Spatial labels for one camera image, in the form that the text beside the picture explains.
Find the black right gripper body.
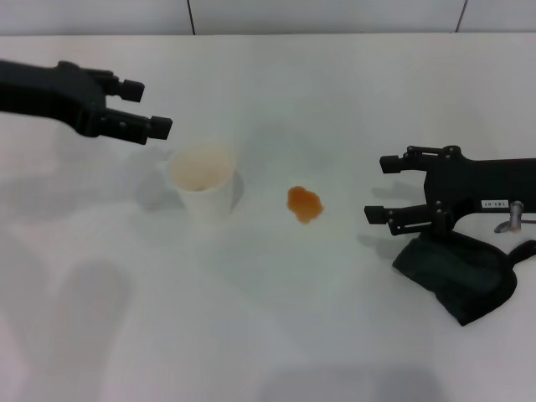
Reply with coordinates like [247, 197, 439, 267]
[423, 145, 536, 234]

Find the white paper cup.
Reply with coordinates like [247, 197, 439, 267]
[167, 142, 245, 225]

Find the brown water stain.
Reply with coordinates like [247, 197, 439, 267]
[286, 186, 326, 226]

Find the dark blue rag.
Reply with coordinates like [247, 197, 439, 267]
[391, 229, 536, 327]

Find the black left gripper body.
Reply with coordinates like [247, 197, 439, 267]
[0, 58, 111, 138]

